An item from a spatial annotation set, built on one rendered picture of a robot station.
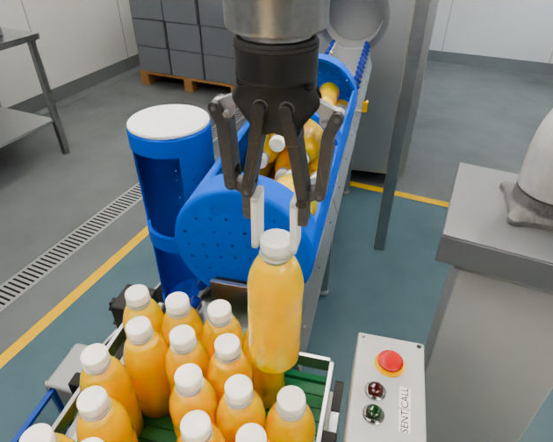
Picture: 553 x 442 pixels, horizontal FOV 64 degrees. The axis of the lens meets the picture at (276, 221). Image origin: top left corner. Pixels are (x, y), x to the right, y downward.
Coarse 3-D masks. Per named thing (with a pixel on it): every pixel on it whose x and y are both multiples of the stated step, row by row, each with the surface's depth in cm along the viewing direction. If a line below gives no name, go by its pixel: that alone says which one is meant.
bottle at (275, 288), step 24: (264, 264) 52; (288, 264) 52; (264, 288) 52; (288, 288) 52; (264, 312) 54; (288, 312) 54; (264, 336) 57; (288, 336) 57; (264, 360) 59; (288, 360) 60
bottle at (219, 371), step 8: (240, 352) 67; (216, 360) 67; (224, 360) 66; (232, 360) 66; (240, 360) 67; (248, 360) 69; (208, 368) 69; (216, 368) 67; (224, 368) 66; (232, 368) 66; (240, 368) 67; (248, 368) 69; (208, 376) 69; (216, 376) 67; (224, 376) 66; (248, 376) 69; (216, 384) 68; (224, 384) 67; (216, 392) 69; (224, 392) 68
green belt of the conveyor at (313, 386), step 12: (288, 372) 87; (300, 372) 87; (288, 384) 84; (300, 384) 84; (312, 384) 84; (324, 384) 85; (312, 396) 82; (312, 408) 80; (144, 420) 79; (156, 420) 79; (168, 420) 79; (144, 432) 77; (156, 432) 77; (168, 432) 77
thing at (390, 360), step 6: (384, 354) 65; (390, 354) 65; (396, 354) 65; (378, 360) 64; (384, 360) 64; (390, 360) 64; (396, 360) 64; (402, 360) 64; (384, 366) 63; (390, 366) 63; (396, 366) 63; (402, 366) 63
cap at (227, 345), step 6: (222, 336) 67; (228, 336) 67; (234, 336) 67; (216, 342) 66; (222, 342) 66; (228, 342) 66; (234, 342) 66; (240, 342) 66; (216, 348) 65; (222, 348) 65; (228, 348) 65; (234, 348) 65; (240, 348) 66; (222, 354) 65; (228, 354) 65; (234, 354) 65
